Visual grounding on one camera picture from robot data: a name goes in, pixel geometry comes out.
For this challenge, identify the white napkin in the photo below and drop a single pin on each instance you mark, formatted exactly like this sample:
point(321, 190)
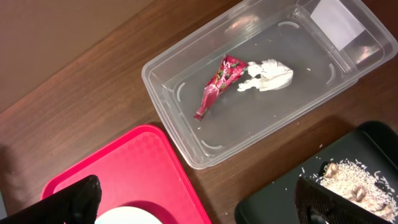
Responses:
point(267, 75)

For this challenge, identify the light blue plate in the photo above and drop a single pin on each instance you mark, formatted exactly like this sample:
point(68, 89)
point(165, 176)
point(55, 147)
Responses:
point(127, 215)

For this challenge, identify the clear plastic bin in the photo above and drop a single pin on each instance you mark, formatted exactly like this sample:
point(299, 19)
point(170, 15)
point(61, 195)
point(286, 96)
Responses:
point(329, 45)

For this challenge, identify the black tray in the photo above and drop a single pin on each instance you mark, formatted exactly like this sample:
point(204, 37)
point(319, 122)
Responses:
point(372, 146)

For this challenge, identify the red snack wrapper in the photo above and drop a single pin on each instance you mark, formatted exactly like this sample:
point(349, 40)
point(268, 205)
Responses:
point(230, 70)

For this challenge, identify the white rice pile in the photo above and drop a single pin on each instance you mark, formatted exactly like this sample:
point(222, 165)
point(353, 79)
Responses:
point(352, 181)

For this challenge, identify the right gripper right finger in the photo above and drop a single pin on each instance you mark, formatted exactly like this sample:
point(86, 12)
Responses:
point(316, 204)

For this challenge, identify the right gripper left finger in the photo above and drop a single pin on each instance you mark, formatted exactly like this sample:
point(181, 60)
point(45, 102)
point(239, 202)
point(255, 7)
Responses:
point(75, 204)

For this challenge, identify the red plastic tray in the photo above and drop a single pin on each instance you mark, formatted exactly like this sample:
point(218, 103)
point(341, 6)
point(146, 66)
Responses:
point(139, 169)

